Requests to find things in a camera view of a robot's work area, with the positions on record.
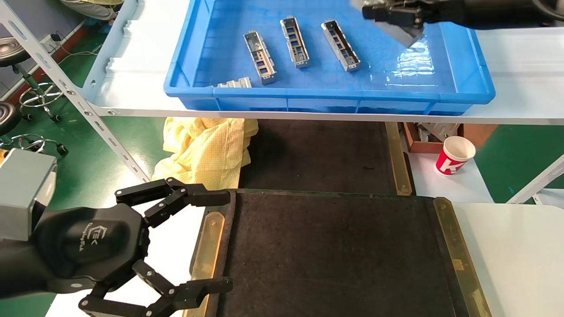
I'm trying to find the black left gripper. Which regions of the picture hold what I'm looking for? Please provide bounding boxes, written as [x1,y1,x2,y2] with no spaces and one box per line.
[33,177,234,317]

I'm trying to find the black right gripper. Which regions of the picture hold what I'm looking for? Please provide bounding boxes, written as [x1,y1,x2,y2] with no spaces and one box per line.
[362,0,537,30]

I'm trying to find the grey metal rail part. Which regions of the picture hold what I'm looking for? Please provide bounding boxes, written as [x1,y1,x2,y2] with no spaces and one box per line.
[380,20,425,48]
[280,16,310,69]
[321,19,361,73]
[243,30,278,85]

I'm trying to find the amber tray edge strip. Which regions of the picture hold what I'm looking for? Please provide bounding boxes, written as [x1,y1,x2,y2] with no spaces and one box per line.
[433,197,493,317]
[183,211,226,317]

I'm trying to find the yellow cloth garment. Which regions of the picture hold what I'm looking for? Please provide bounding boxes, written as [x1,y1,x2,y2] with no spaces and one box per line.
[152,117,259,191]

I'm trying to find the blue plastic bin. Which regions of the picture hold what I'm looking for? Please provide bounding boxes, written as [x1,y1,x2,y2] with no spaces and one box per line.
[163,0,496,116]

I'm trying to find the brown cardboard box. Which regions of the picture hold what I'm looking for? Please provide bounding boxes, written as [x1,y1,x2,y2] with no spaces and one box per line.
[403,122,499,154]

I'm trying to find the amber mat edge strip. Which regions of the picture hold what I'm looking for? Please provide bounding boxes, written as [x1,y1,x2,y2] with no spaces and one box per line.
[385,122,413,195]

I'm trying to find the black conveyor belt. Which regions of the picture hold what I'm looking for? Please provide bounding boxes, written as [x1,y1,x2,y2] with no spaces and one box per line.
[182,188,493,317]

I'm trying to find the red and white paper cup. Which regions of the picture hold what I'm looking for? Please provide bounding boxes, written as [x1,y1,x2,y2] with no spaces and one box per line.
[435,136,477,176]

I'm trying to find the black felt mat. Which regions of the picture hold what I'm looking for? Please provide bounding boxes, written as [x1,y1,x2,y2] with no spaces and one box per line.
[239,119,414,195]

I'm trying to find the small grey metal block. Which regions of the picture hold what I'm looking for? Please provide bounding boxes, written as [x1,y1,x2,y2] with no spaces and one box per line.
[211,77,253,88]

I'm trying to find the white perforated shelf upright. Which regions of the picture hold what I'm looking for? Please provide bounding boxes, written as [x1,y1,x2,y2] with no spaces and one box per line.
[0,0,151,184]

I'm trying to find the black round swivel stool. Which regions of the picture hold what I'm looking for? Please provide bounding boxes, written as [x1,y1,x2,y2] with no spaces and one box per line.
[0,37,65,122]
[0,101,69,155]

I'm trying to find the white shelf leg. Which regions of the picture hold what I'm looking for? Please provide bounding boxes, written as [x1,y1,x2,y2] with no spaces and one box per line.
[506,154,564,206]

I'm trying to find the person in pale coat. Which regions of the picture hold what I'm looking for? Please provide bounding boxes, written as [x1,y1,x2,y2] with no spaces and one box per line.
[59,0,125,21]

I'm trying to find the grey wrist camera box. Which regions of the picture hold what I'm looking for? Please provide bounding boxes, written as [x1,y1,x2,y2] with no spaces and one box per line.
[0,148,58,242]

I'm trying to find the white wall power outlet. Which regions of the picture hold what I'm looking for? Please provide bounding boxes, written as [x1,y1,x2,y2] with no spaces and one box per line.
[39,33,63,54]

